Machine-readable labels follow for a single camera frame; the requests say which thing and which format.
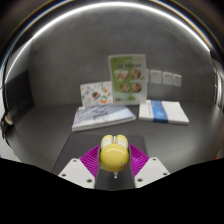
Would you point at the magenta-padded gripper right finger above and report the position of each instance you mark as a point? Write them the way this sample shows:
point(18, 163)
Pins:
point(152, 170)

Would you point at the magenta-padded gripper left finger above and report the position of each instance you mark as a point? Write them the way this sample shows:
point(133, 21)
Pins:
point(76, 172)

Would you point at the yellow computer mouse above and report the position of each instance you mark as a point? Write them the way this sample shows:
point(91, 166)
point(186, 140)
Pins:
point(114, 156)

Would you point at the black mouse pad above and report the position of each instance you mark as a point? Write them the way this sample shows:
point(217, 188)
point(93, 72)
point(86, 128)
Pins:
point(83, 143)

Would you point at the white book with blue stripe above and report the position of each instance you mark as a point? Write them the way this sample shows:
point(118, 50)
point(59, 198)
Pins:
point(163, 112)

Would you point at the grey booklet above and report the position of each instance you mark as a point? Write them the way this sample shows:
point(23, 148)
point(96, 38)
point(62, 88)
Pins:
point(101, 116)

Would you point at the white card with colourful stickers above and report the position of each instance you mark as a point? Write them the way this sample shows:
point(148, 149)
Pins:
point(96, 93)

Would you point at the green standing leaflet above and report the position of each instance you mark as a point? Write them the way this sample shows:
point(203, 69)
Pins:
point(127, 79)

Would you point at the dark framed window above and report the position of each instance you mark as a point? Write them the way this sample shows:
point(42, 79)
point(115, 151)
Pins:
point(220, 86)

